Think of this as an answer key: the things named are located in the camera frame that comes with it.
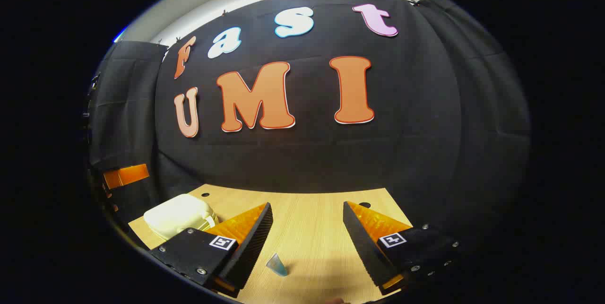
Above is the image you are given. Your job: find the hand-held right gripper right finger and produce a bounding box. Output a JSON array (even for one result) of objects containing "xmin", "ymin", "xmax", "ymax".
[{"xmin": 343, "ymin": 201, "xmax": 461, "ymax": 295}]

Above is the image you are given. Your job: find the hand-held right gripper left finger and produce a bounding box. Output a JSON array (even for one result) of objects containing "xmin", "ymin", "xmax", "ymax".
[{"xmin": 149, "ymin": 202, "xmax": 274, "ymax": 297}]

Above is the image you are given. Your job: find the blue cosmetic tube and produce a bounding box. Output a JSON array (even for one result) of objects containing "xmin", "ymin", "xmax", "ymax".
[{"xmin": 266, "ymin": 253, "xmax": 289, "ymax": 277}]

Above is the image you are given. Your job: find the pale yellow suitcase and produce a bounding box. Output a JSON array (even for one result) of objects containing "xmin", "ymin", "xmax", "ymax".
[{"xmin": 143, "ymin": 194, "xmax": 220, "ymax": 242}]

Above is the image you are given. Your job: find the black backdrop cloth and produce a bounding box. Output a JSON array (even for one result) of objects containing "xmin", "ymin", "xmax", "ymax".
[{"xmin": 85, "ymin": 0, "xmax": 532, "ymax": 257}]

